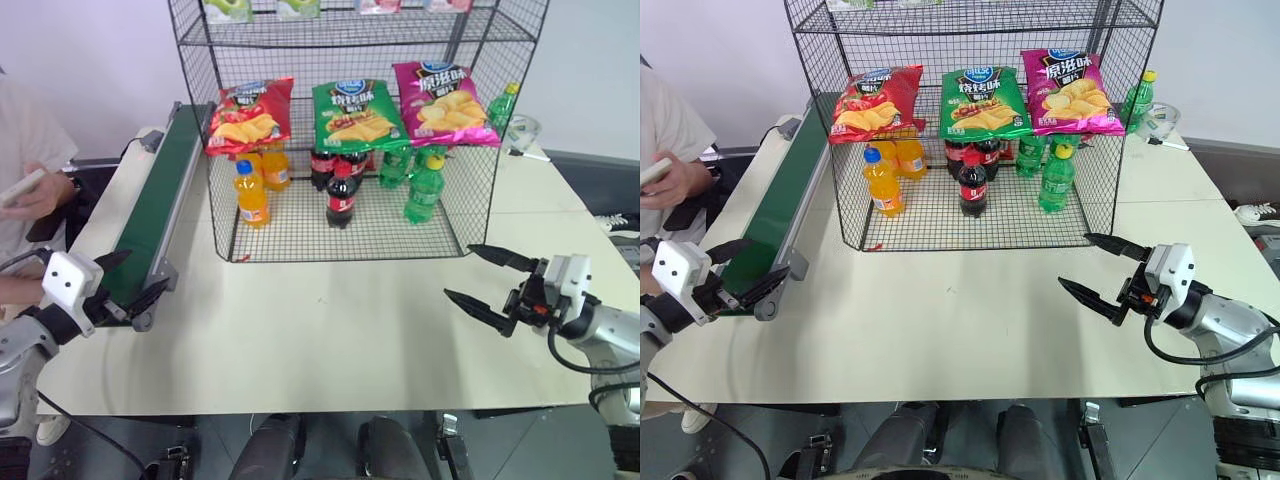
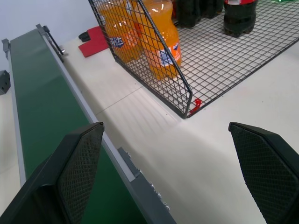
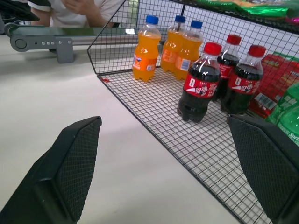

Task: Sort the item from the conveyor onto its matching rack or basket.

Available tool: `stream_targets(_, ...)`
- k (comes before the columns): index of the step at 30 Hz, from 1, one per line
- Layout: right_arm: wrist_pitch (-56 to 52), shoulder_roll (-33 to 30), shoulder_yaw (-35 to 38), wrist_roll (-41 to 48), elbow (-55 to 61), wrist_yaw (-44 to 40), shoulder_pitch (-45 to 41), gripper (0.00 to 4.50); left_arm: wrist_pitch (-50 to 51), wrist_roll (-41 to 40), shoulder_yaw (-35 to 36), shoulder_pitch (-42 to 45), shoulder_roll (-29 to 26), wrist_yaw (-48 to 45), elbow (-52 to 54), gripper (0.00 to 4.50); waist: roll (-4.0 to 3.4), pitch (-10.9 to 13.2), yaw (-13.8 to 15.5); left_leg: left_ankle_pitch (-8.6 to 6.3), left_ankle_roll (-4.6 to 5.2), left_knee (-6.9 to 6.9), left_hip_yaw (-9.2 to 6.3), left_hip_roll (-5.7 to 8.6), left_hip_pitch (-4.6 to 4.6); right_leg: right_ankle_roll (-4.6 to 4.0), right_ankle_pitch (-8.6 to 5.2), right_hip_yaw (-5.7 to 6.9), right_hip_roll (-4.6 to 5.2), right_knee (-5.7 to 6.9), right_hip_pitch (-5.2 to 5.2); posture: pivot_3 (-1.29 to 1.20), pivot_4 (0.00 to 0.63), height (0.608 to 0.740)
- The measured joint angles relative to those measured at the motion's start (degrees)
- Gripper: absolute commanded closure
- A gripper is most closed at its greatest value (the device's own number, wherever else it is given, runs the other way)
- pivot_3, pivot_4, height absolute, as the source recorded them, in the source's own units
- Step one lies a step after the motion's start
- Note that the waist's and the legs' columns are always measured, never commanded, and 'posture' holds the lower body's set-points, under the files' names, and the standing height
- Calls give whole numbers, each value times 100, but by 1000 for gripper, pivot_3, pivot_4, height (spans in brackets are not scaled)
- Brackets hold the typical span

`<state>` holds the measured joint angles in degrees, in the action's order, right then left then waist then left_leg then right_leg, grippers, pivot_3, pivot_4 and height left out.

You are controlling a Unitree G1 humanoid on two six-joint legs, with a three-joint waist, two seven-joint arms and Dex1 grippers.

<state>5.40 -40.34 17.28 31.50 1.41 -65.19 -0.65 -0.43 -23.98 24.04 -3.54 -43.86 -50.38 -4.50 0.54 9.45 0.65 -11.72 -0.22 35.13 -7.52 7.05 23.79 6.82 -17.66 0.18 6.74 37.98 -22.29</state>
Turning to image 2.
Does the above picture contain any black wire basket shelf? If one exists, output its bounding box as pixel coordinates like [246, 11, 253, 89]
[88, 0, 299, 119]

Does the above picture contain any red plastic clip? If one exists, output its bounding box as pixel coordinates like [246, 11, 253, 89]
[192, 98, 202, 112]

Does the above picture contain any green conveyor belt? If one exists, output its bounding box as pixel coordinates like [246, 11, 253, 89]
[1, 23, 178, 224]

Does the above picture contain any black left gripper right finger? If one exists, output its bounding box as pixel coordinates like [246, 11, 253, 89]
[228, 122, 299, 224]

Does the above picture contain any orange soda bottle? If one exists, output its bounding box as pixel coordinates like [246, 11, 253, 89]
[98, 0, 143, 63]
[135, 0, 182, 81]

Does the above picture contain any grey metal box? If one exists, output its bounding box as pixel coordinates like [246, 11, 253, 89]
[0, 70, 11, 96]

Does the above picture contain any dark cola bottle red label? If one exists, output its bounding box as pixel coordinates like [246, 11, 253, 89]
[223, 0, 258, 38]

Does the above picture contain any red cloth pad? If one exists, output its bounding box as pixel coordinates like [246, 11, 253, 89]
[78, 26, 110, 58]

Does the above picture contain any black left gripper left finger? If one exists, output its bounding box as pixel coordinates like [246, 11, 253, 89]
[0, 121, 105, 224]

